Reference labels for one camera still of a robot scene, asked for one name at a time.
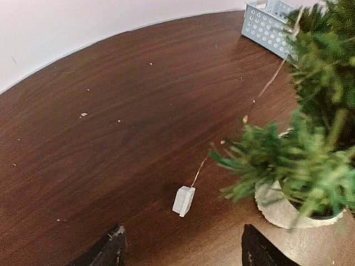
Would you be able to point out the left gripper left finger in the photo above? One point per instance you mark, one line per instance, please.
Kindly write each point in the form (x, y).
(110, 249)

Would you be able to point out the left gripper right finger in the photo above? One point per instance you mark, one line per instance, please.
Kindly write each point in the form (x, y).
(257, 250)

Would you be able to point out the white battery box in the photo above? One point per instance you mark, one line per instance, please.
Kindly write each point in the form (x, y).
(183, 200)

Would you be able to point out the white tree pot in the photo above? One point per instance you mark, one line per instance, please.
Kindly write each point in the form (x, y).
(280, 212)

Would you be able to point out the small green christmas tree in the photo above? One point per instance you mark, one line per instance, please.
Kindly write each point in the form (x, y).
(311, 167)

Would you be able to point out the blue plastic basket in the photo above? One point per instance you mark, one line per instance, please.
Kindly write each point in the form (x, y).
(265, 22)

